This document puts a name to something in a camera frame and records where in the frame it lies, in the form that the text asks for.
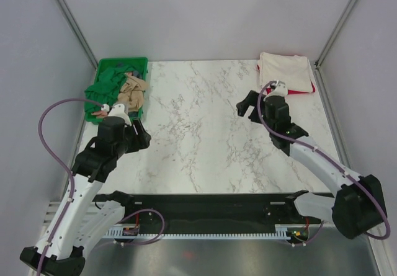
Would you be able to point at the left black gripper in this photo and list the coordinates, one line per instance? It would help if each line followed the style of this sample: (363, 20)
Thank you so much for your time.
(141, 140)

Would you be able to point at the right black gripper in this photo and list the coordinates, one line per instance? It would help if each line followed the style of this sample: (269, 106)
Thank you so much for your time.
(251, 99)

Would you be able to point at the cream t shirt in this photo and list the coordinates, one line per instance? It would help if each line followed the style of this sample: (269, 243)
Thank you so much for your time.
(295, 71)

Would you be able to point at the green plastic bin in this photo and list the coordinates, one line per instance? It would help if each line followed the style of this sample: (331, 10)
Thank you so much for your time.
(139, 68)

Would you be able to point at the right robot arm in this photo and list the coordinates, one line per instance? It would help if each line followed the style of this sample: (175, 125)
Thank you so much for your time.
(357, 203)

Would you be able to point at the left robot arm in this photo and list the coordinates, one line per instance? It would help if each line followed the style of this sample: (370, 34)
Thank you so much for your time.
(67, 242)

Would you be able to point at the tan t shirt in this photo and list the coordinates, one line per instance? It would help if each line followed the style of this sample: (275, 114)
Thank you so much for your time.
(132, 93)

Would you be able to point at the green t shirt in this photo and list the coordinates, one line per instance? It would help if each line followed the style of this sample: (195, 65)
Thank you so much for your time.
(108, 85)

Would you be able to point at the red folded t shirt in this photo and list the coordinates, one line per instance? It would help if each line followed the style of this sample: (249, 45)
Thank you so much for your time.
(293, 92)

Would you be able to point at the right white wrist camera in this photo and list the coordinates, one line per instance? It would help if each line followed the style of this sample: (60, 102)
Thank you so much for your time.
(276, 88)

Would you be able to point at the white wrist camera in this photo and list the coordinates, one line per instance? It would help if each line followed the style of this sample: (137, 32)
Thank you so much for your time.
(276, 88)
(117, 110)

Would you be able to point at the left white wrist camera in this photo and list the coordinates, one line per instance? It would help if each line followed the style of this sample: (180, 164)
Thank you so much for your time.
(117, 110)

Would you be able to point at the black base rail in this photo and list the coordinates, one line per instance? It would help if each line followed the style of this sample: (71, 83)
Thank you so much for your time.
(208, 213)

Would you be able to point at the white slotted cable duct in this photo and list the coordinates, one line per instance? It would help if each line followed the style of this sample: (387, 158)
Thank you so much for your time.
(120, 232)

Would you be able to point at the right aluminium frame post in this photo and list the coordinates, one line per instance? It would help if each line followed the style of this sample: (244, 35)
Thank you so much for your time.
(342, 20)

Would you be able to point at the aluminium frame post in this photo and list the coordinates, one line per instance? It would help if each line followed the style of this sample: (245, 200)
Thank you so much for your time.
(76, 30)
(342, 20)

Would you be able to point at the left aluminium frame post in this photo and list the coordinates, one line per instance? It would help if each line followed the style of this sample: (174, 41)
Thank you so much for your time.
(76, 30)

